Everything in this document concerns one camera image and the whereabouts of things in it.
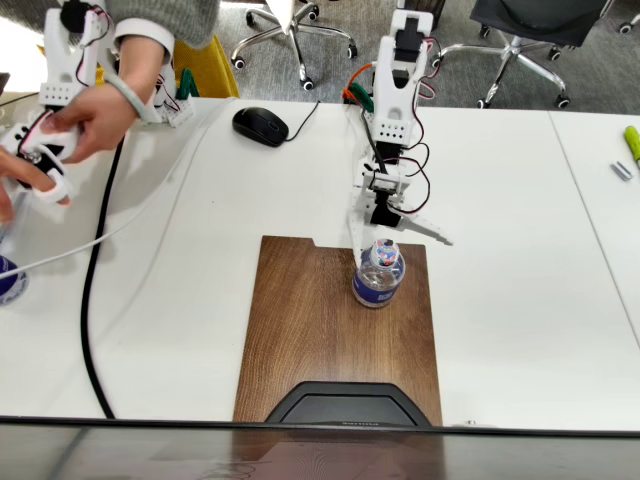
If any blue label water bottle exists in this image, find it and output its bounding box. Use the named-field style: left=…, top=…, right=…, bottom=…
left=352, top=238, right=407, bottom=310

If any white leader arm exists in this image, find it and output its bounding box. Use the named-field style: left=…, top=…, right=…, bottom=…
left=0, top=0, right=196, bottom=206

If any person's left forearm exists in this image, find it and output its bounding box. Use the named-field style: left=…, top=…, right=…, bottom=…
left=112, top=18, right=177, bottom=109

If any person's left hand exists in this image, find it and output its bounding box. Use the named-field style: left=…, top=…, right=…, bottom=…
left=42, top=74, right=142, bottom=165

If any person's right hand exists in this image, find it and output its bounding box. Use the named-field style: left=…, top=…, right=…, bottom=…
left=0, top=147, right=50, bottom=225

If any brown wooden board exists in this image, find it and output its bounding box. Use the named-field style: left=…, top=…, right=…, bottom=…
left=232, top=234, right=444, bottom=427

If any green table clamp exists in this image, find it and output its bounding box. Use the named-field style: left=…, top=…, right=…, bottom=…
left=343, top=82, right=376, bottom=114
left=175, top=67, right=200, bottom=100

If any black computer mouse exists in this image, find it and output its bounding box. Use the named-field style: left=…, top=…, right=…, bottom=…
left=231, top=106, right=290, bottom=149

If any yellow skirt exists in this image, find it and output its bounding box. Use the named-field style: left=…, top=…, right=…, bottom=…
left=172, top=34, right=241, bottom=100

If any black bin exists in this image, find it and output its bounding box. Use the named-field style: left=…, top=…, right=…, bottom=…
left=397, top=0, right=447, bottom=29

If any green marker pen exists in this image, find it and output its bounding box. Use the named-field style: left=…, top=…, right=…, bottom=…
left=623, top=125, right=640, bottom=166

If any black Philips monitor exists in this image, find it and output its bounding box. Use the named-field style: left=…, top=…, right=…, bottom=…
left=0, top=381, right=640, bottom=480

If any black seat office chair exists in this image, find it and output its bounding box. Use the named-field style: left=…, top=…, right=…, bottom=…
left=437, top=0, right=619, bottom=110

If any office chair caster leg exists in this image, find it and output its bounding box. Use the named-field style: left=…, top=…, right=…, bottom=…
left=618, top=0, right=640, bottom=35

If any blue and white cup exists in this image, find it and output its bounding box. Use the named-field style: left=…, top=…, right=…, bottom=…
left=0, top=253, right=30, bottom=306

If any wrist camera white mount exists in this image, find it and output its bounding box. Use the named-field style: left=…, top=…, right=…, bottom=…
left=368, top=171, right=410, bottom=195

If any thin black mouse cable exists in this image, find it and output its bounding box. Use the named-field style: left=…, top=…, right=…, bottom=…
left=284, top=99, right=322, bottom=144

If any orange cable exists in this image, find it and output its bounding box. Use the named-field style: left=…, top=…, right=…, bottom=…
left=345, top=63, right=376, bottom=96

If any pale green jade bracelet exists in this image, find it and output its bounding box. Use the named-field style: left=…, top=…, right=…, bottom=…
left=102, top=72, right=151, bottom=124

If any long white cable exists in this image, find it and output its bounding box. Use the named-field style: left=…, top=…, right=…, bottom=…
left=0, top=97, right=239, bottom=281

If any thick black cable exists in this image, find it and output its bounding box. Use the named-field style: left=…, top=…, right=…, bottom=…
left=81, top=139, right=126, bottom=420

